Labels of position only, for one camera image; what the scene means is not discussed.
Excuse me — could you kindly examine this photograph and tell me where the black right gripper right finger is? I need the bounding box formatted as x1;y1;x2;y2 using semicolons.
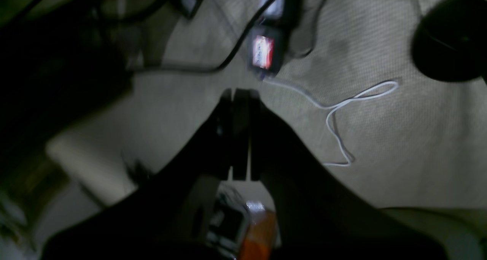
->
233;89;448;260

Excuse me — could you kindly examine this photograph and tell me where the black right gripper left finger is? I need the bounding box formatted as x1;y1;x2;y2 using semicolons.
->
41;89;232;260

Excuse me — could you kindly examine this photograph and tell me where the black round stand base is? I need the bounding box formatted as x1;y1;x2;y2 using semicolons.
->
411;0;487;82

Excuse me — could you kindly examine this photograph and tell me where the white looped cable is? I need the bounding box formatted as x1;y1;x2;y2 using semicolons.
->
263;77;399;167

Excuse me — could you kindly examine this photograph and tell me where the thick black floor cable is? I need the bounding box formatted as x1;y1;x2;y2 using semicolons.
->
129;0;286;74

